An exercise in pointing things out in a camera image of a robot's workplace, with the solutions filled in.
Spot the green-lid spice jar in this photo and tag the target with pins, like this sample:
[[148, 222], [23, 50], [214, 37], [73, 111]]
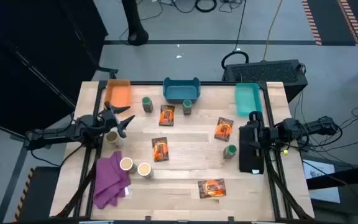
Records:
[[187, 106], [229, 151], [147, 104]]

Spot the white sheet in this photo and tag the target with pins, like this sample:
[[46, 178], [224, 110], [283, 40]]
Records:
[[319, 169]]

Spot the black padded pole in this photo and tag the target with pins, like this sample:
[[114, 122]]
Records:
[[134, 18]]

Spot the taco seasoning packet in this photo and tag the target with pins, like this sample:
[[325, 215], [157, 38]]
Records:
[[167, 115], [212, 188], [223, 128], [160, 149]]

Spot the black hazard-striped floor mat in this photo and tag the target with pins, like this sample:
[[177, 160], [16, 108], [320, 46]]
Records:
[[331, 21], [42, 193]]

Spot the black curtain partition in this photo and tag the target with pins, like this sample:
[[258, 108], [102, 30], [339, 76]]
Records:
[[26, 46]]

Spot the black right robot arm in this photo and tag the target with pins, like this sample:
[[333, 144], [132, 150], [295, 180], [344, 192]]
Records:
[[315, 126]]

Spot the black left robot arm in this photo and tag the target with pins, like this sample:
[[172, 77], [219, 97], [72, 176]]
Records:
[[57, 133]]

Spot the orange plastic bin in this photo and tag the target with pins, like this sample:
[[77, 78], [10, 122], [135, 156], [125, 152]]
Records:
[[118, 95]]

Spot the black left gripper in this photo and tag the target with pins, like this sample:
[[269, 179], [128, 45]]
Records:
[[109, 119]]

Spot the teal plastic bin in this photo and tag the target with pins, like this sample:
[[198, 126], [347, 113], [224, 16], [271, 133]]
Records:
[[247, 99]]

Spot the purple cloth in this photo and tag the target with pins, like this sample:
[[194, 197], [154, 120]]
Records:
[[107, 183]]

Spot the black beam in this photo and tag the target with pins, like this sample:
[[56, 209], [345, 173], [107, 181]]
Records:
[[346, 175]]

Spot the tan-lid seasoning jar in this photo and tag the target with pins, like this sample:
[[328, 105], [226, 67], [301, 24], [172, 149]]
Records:
[[113, 138], [145, 170], [127, 165]]

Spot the black aluminium table frame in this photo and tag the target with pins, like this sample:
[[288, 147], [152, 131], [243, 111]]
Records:
[[216, 83]]

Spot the yellow tag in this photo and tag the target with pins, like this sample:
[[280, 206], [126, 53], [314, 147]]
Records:
[[285, 152]]

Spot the dark blue plastic bin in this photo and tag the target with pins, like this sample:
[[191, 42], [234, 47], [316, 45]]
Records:
[[181, 90]]

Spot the black perforated computer case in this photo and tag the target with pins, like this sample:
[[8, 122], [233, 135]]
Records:
[[266, 73]]

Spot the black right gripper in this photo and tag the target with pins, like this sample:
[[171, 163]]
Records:
[[263, 135]]

